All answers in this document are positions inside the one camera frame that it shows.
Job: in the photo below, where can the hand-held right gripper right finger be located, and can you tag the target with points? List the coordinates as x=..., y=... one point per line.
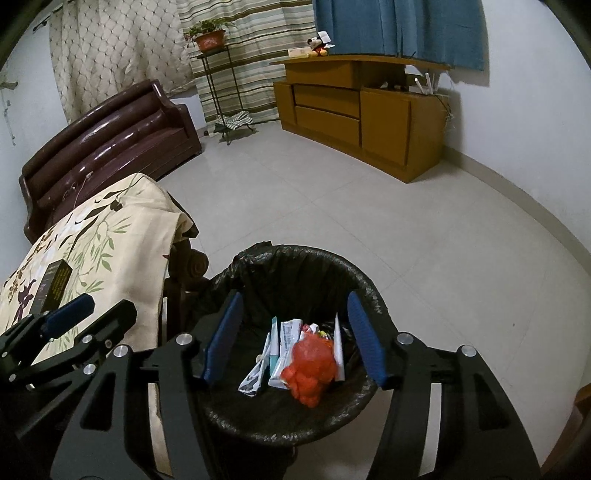
x=364, y=341

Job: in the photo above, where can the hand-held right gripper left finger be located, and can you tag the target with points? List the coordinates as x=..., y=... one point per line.
x=224, y=337

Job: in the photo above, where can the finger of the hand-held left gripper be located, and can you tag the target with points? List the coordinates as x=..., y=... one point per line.
x=69, y=314
x=115, y=318

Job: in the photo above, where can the silver snack wrapper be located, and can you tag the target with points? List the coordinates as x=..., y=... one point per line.
x=254, y=374

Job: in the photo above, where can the white red toothpaste box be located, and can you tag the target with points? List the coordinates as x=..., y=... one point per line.
x=284, y=346

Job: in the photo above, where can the red plastic bag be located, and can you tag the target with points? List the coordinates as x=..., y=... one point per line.
x=309, y=369

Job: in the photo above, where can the black lined trash bin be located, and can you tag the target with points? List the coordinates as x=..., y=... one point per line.
x=295, y=281

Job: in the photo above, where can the black cardboard box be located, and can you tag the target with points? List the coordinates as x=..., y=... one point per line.
x=53, y=286

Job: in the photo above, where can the floral blanket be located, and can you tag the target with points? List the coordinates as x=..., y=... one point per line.
x=120, y=240

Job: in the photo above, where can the dark brown leather sofa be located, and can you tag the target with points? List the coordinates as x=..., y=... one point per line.
x=115, y=134

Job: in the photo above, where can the striped folded cloth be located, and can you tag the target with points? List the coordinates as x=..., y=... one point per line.
x=235, y=120

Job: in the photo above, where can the wooden cabinet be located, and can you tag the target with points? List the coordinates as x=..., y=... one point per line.
x=383, y=124

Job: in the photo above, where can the black metal plant stand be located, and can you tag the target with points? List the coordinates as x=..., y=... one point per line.
x=207, y=78

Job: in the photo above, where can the white router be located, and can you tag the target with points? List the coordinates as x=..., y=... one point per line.
x=425, y=81

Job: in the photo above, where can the beige patterned curtain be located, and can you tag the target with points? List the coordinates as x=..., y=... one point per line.
x=115, y=50

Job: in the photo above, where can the beige box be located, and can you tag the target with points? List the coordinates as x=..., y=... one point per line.
x=298, y=52

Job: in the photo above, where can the potted plant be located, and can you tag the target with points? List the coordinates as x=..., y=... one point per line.
x=210, y=37

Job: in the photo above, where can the striped curtain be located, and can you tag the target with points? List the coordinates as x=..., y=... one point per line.
x=258, y=41

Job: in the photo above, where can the mouse plush toy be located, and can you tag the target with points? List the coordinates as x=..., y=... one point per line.
x=317, y=46

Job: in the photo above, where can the white card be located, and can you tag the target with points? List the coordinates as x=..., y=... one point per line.
x=327, y=38

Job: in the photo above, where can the blue curtain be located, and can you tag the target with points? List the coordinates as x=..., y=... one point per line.
x=397, y=27

